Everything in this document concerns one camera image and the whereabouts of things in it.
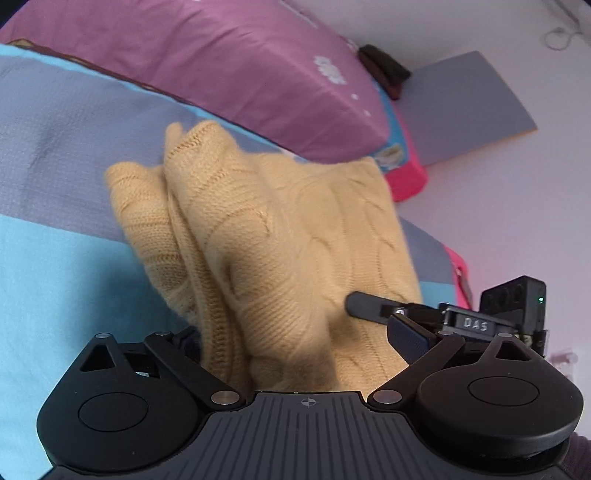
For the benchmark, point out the grey leaning board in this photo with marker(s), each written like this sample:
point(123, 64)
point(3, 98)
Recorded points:
point(458, 105)

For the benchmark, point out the mustard cable-knit cardigan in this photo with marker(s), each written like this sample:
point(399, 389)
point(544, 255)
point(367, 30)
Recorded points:
point(259, 252)

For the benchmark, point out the blue grey patterned bedsheet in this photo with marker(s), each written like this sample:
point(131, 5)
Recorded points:
point(67, 269)

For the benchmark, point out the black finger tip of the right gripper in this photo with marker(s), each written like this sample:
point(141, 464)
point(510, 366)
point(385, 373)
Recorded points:
point(386, 311)

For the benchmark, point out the dark folded clothes pile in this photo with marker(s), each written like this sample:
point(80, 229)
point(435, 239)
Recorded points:
point(388, 72)

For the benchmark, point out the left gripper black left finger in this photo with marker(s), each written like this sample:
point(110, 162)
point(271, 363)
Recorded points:
point(179, 354)

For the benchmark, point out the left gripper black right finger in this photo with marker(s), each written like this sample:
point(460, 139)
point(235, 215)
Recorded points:
point(425, 353)

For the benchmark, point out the purple floral quilt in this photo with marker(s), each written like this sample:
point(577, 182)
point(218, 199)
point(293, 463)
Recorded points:
point(266, 66)

